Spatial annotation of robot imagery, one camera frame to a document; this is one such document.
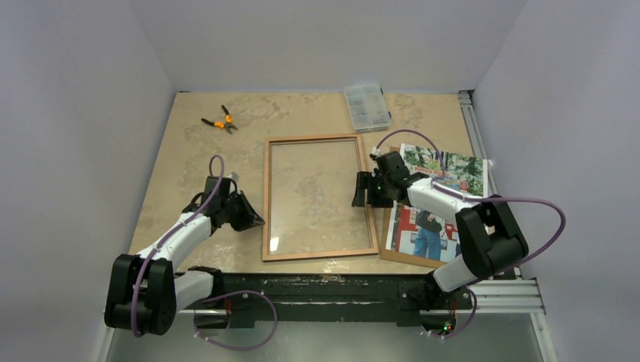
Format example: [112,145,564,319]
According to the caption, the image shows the orange black pliers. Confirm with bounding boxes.
[201,105,238,134]

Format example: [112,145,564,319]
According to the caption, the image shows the clear acrylic sheet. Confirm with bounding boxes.
[269,140,374,256]

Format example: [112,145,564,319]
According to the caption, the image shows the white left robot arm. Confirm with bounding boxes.
[103,173,264,336]

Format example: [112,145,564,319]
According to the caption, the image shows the brown cardboard backing board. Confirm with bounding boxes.
[379,146,446,270]

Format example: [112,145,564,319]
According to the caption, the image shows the colour photo print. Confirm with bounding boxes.
[386,143,489,263]

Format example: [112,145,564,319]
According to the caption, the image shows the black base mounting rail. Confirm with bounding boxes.
[185,273,475,331]

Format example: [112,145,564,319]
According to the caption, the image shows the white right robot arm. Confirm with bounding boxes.
[352,149,529,307]

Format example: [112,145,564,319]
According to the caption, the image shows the clear plastic screw box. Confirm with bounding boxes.
[343,83,392,133]

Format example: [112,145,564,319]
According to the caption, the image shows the aluminium right side rail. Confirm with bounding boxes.
[458,90,545,314]

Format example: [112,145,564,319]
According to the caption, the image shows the blue wooden picture frame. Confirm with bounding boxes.
[262,133,380,262]

